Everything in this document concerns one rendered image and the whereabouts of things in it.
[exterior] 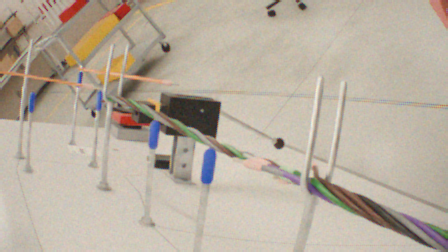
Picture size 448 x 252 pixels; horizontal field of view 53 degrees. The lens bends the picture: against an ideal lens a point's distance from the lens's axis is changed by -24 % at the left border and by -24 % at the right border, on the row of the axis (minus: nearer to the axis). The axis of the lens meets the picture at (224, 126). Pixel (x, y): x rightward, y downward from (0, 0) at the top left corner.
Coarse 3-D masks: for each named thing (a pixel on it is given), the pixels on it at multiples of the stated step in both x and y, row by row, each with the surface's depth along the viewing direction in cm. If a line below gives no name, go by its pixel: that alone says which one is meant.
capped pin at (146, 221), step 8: (152, 128) 42; (152, 136) 42; (152, 144) 42; (152, 152) 43; (152, 160) 43; (152, 168) 43; (152, 176) 43; (152, 184) 43; (144, 216) 44; (144, 224) 43; (152, 224) 44
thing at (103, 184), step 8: (112, 48) 50; (128, 48) 50; (120, 80) 51; (104, 88) 50; (120, 88) 51; (104, 96) 50; (112, 104) 50; (112, 112) 51; (104, 136) 51; (104, 144) 51; (104, 152) 51; (104, 160) 51; (104, 168) 51; (104, 176) 51; (104, 184) 51
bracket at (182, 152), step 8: (176, 144) 62; (184, 144) 61; (192, 144) 61; (176, 152) 61; (184, 152) 63; (192, 152) 61; (176, 160) 61; (184, 160) 61; (192, 160) 62; (176, 168) 61; (184, 168) 61; (168, 176) 62; (176, 176) 61; (184, 176) 62; (192, 184) 61
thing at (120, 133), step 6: (114, 126) 81; (120, 126) 81; (114, 132) 80; (120, 132) 79; (126, 132) 79; (132, 132) 80; (138, 132) 80; (144, 132) 81; (120, 138) 79; (126, 138) 80; (132, 138) 80; (138, 138) 80; (144, 138) 81
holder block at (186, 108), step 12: (168, 96) 59; (180, 96) 60; (192, 96) 62; (204, 96) 64; (168, 108) 59; (180, 108) 59; (192, 108) 59; (204, 108) 60; (216, 108) 60; (180, 120) 59; (192, 120) 60; (204, 120) 60; (216, 120) 60; (168, 132) 59; (204, 132) 60; (216, 132) 61
